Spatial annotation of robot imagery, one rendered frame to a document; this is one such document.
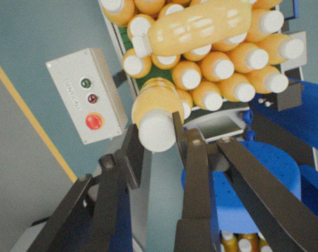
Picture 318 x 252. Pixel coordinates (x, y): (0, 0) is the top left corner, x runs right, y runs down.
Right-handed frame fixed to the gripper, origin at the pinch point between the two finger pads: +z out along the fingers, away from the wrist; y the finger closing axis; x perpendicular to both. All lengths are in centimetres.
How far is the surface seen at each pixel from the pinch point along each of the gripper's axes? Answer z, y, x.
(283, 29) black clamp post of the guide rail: 38, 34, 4
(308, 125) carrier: 62, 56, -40
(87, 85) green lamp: 25.4, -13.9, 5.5
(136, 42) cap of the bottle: 21.4, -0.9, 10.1
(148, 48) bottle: 21.5, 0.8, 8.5
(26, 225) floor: 137, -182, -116
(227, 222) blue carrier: 14.6, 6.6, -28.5
